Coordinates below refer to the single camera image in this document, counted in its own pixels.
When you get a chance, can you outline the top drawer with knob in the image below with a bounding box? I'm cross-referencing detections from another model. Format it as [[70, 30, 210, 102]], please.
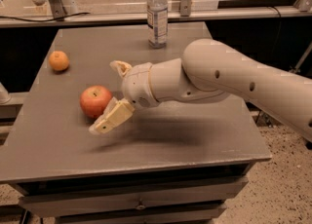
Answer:
[[19, 176, 248, 217]]

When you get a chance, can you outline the black cable on rail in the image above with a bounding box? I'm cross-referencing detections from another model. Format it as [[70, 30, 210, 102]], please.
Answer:
[[0, 11, 91, 23]]

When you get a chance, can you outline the grey drawer cabinet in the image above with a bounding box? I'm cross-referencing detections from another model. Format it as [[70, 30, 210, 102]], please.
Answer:
[[0, 22, 271, 224]]

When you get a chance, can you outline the clear plastic water bottle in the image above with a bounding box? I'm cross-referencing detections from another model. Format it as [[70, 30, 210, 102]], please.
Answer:
[[147, 0, 168, 49]]

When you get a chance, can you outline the red apple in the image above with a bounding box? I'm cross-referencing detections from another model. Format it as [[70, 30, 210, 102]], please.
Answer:
[[80, 85, 112, 119]]

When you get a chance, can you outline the black cable right floor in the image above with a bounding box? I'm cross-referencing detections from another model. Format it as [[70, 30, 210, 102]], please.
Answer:
[[253, 5, 282, 129]]

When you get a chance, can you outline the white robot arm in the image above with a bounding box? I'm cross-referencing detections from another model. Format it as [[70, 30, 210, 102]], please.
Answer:
[[89, 39, 312, 141]]

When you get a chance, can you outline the orange fruit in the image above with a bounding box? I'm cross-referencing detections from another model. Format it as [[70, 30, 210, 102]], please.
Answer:
[[48, 51, 69, 71]]

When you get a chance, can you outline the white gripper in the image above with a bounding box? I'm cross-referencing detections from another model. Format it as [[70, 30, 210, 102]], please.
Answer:
[[89, 60, 159, 134]]

